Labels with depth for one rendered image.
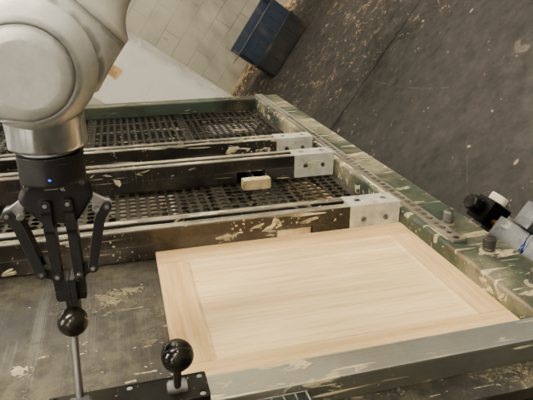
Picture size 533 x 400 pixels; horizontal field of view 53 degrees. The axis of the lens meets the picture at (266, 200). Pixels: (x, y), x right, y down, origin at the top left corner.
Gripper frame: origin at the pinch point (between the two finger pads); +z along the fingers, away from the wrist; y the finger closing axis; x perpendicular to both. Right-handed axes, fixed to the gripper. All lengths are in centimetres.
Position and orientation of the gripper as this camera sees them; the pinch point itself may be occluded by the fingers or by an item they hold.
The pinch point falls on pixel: (72, 298)
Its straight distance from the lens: 76.2
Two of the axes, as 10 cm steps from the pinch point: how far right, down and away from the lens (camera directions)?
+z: 0.0, 9.3, 3.7
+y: -9.7, 1.0, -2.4
